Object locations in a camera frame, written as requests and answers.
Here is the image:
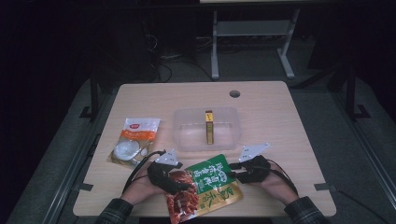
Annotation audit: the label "green seasoning packet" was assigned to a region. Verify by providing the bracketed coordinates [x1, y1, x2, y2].
[164, 153, 245, 224]

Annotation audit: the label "clear plastic container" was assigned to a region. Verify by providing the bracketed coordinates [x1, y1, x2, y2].
[172, 106, 243, 153]

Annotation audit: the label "right hand-held gripper cable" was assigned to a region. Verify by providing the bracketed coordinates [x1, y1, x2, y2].
[266, 159, 299, 196]

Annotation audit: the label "black metal stand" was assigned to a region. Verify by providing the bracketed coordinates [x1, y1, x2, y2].
[343, 64, 372, 121]
[78, 74, 101, 122]

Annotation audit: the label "black floor cables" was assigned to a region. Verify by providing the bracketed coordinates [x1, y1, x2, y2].
[146, 32, 216, 84]

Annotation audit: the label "gold foil box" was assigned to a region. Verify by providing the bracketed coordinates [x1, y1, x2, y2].
[204, 109, 215, 146]

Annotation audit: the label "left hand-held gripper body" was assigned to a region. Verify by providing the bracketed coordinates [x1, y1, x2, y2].
[147, 148, 180, 195]

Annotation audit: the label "person's right hand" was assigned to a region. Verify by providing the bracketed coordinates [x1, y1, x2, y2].
[251, 163, 300, 206]

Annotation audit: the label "grey tape strip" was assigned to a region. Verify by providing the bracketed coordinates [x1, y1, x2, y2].
[313, 182, 338, 192]
[72, 182, 94, 192]

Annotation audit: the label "thin black floor cable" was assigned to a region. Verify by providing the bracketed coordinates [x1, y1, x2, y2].
[337, 189, 390, 224]

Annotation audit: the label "white metal desk frame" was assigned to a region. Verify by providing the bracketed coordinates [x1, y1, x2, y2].
[210, 7, 302, 80]

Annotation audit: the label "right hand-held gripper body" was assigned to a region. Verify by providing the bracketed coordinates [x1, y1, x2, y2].
[236, 143, 272, 185]

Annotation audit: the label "white and orange packet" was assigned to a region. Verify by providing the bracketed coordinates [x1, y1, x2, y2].
[106, 117, 162, 169]

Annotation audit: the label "person's left hand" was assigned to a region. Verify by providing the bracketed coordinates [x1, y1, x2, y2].
[120, 167, 166, 206]

